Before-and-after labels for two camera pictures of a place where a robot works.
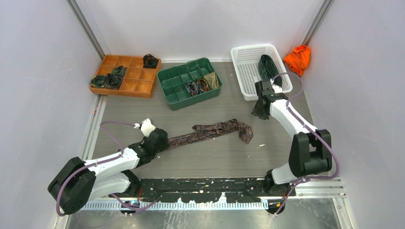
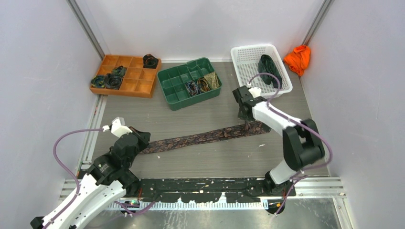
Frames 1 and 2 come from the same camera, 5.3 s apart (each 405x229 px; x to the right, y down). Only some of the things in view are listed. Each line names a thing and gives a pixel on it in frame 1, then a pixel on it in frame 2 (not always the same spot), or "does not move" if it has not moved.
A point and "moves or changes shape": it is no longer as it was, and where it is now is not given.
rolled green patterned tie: x=119 y=71 does not move
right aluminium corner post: x=316 y=22 does not move
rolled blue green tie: x=98 y=81 does not move
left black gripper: x=164 y=146 → x=144 y=138
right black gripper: x=256 y=112 → x=242 y=117
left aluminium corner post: x=86 y=27 does not move
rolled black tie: x=149 y=61 does not move
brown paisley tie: x=208 y=131 moves or changes shape
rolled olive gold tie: x=212 y=79 does not move
